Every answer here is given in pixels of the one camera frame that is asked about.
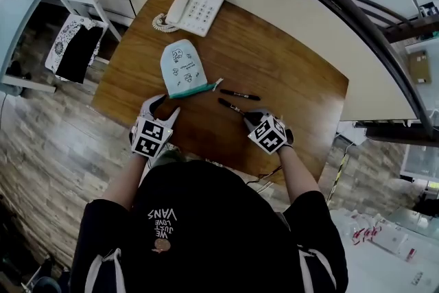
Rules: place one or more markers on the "white plastic bags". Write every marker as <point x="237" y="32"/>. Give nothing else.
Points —
<point x="377" y="233"/>

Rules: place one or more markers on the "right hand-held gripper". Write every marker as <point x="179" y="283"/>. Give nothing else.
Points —
<point x="269" y="135"/>

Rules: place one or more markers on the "light blue pencil pouch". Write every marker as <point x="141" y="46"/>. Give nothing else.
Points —
<point x="181" y="65"/>

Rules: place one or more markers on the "light blue desk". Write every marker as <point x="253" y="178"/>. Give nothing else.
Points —
<point x="17" y="17"/>

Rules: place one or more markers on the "black cloth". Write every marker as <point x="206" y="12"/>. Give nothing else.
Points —
<point x="80" y="55"/>

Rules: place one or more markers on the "person's black printed shirt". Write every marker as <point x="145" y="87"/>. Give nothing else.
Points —
<point x="212" y="233"/>

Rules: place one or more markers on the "patterned white seat cushion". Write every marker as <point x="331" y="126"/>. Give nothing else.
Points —
<point x="61" y="41"/>

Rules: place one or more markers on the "brown cardboard box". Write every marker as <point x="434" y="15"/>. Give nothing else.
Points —
<point x="419" y="67"/>

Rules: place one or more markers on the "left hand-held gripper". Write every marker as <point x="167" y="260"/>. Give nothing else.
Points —
<point x="151" y="139"/>

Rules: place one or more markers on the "person's left forearm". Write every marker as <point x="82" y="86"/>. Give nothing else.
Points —
<point x="125" y="182"/>

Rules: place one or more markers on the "person's right forearm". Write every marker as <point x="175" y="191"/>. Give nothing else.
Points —
<point x="298" y="175"/>

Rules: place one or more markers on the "yellow black striped tape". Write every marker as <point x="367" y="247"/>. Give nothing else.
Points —
<point x="337" y="178"/>

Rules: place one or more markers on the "black pen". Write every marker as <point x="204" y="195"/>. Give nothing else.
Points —
<point x="229" y="105"/>
<point x="240" y="94"/>

